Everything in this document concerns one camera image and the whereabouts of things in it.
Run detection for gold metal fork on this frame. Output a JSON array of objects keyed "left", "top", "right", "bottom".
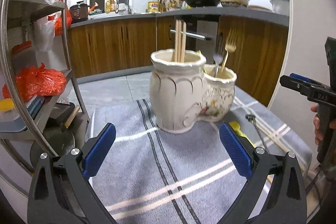
[{"left": 220, "top": 28, "right": 238, "bottom": 73}]

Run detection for black handled utensil on cloth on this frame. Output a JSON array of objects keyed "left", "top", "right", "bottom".
[{"left": 245, "top": 114, "right": 269, "bottom": 152}]

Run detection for person's right hand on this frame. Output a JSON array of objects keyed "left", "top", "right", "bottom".
[{"left": 313, "top": 115, "right": 336, "bottom": 145}]

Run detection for grey striped table cloth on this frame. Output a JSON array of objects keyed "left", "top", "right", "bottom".
[{"left": 88, "top": 82, "right": 313, "bottom": 224}]

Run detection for dark electric rice cooker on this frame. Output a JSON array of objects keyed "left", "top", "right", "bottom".
[{"left": 70, "top": 1, "right": 89, "bottom": 23}]

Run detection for red plastic bag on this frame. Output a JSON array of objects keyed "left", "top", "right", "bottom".
[{"left": 15, "top": 63, "right": 67, "bottom": 102}]

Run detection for small white ceramic jar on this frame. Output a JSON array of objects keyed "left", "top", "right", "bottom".
[{"left": 198, "top": 64, "right": 237, "bottom": 122}]

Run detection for wooden kitchen cabinets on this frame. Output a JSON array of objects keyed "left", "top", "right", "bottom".
[{"left": 68, "top": 15, "right": 289, "bottom": 106}]

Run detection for kitchen faucet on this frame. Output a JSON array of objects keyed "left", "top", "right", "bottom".
[{"left": 116, "top": 0, "right": 131, "bottom": 15}]

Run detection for yellow oil bottle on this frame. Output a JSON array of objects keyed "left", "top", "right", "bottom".
[{"left": 147, "top": 1, "right": 159, "bottom": 12}]

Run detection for metal storage shelf rack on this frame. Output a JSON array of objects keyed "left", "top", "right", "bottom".
[{"left": 1, "top": 0, "right": 89, "bottom": 197}]

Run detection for large white ceramic jar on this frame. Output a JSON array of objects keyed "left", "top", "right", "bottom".
[{"left": 150, "top": 49, "right": 209, "bottom": 134}]

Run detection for round metal pot lid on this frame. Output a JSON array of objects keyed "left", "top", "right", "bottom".
[{"left": 30, "top": 127, "right": 75, "bottom": 165}]

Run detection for silver steel fork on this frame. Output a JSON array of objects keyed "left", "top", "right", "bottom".
[{"left": 213, "top": 32, "right": 225, "bottom": 77}]

